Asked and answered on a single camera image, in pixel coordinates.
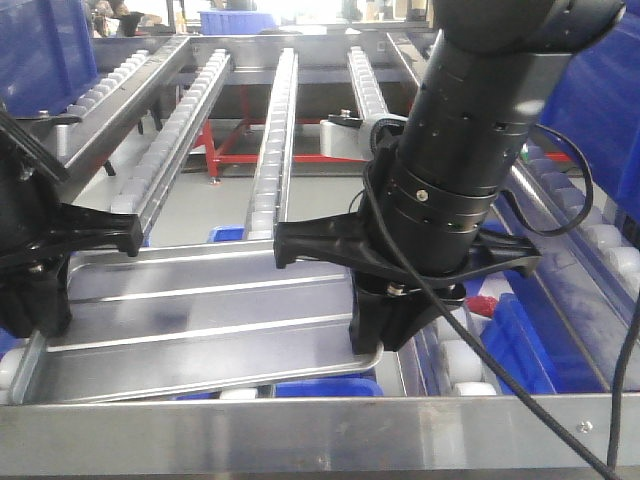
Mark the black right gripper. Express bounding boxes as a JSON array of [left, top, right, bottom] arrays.
[[273, 213, 541, 353]]

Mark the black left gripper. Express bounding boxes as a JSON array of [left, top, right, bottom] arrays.
[[1, 117, 143, 338]]

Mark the silver ribbed metal tray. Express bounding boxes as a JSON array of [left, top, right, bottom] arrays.
[[1, 241, 383, 404]]

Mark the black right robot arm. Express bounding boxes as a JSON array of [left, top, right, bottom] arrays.
[[274, 1, 624, 354]]

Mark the red object below shelf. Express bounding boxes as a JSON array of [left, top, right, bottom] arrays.
[[466, 295, 499, 318]]

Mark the blue bin below centre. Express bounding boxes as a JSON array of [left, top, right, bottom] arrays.
[[174, 225, 385, 400]]

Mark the blue bin below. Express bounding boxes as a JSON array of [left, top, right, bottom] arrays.
[[174, 225, 385, 400], [465, 271, 605, 395]]

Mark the left-centre roller track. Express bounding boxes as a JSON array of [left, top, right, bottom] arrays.
[[110, 49, 231, 237]]

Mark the far left roller track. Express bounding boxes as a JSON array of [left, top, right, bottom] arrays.
[[66, 49, 150, 117]]

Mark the blue bin below right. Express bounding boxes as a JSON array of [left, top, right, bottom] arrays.
[[465, 271, 605, 395]]

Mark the centre roller track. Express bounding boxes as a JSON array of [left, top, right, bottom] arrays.
[[243, 48, 298, 240]]

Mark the blue crate upper left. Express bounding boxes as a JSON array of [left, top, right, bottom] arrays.
[[0, 0, 99, 117]]

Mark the blue crate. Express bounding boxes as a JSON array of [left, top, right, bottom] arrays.
[[0, 0, 99, 117], [542, 1, 639, 220]]

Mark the right-centre roller track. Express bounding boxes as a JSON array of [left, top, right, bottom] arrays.
[[347, 46, 389, 119]]

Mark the far right roller track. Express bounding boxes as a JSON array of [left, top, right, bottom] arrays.
[[523, 145, 639, 300]]

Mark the distant blue bin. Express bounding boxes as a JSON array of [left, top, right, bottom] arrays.
[[200, 10, 276, 35]]

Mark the blue crate upper right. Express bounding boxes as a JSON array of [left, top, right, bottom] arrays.
[[542, 1, 639, 220]]

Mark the steel left divider rail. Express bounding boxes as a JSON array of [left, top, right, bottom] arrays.
[[65, 36, 192, 185]]

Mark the steel front shelf rail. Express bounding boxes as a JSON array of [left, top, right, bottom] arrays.
[[0, 392, 640, 474]]

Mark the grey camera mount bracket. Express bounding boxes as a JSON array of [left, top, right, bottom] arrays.
[[320, 113, 408, 161]]

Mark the red metal floor frame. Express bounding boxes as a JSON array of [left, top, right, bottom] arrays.
[[183, 83, 356, 178]]

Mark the black cable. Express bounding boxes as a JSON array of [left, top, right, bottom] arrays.
[[357, 123, 640, 480]]

